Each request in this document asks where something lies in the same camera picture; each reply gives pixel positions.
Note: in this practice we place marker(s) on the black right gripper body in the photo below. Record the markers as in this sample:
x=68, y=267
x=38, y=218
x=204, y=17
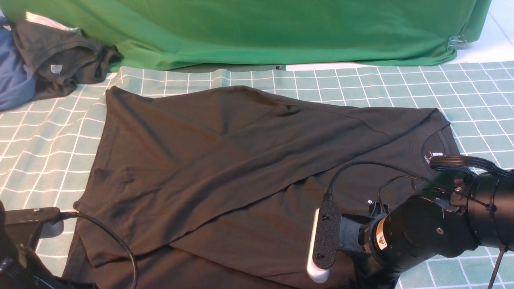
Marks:
x=334, y=231

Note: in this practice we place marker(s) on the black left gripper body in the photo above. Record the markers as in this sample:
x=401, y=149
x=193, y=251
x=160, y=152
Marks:
x=24, y=226

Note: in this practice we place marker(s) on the dark gray long-sleeve shirt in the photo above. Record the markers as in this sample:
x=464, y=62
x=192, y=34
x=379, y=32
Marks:
x=217, y=189

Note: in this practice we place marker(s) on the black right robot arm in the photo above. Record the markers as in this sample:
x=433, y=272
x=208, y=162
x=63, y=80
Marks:
x=467, y=204

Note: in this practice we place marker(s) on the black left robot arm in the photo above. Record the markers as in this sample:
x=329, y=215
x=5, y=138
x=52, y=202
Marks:
x=20, y=267

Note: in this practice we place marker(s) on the crumpled dark gray shirt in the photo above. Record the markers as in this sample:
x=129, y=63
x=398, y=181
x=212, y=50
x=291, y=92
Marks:
x=61, y=60

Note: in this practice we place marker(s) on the green checkered tablecloth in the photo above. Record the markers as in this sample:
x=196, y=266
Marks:
x=48, y=146

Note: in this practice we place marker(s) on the blue garment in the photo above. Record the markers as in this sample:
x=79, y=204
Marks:
x=17, y=84

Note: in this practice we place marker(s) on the metal binder clip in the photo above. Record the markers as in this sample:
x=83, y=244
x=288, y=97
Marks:
x=456, y=42

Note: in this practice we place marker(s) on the green backdrop cloth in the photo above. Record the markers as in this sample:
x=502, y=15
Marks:
x=169, y=34

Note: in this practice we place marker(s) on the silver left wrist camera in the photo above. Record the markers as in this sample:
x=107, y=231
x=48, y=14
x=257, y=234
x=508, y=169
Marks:
x=54, y=225

